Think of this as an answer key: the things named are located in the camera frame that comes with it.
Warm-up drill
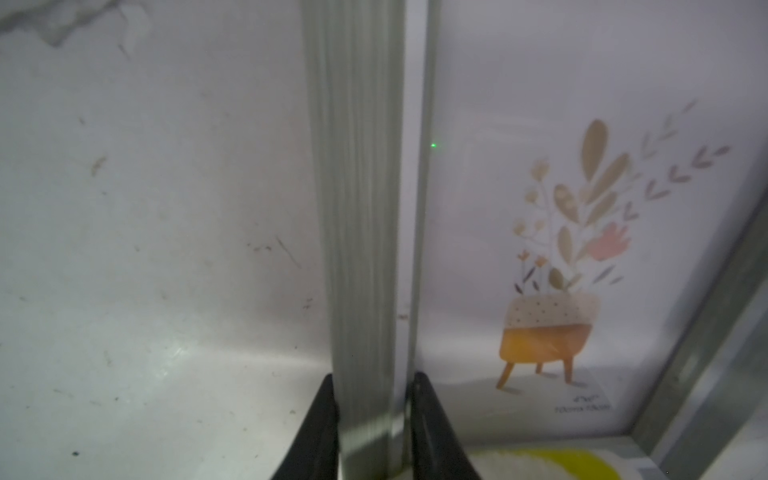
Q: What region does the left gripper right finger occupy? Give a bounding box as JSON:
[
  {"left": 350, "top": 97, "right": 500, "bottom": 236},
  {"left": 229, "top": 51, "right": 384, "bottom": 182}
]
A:
[{"left": 410, "top": 372, "right": 481, "bottom": 480}]

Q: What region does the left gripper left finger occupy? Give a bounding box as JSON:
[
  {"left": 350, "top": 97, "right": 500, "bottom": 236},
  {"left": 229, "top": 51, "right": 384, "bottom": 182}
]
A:
[{"left": 271, "top": 374, "right": 339, "bottom": 480}]

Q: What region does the yellow green cloth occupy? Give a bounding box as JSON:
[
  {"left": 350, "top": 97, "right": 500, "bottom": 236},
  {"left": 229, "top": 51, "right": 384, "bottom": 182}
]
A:
[{"left": 469, "top": 449, "right": 621, "bottom": 480}]

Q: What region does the grey picture frame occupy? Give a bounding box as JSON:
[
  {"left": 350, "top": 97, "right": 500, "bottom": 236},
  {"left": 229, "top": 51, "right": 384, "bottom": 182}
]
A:
[{"left": 300, "top": 1, "right": 767, "bottom": 479}]

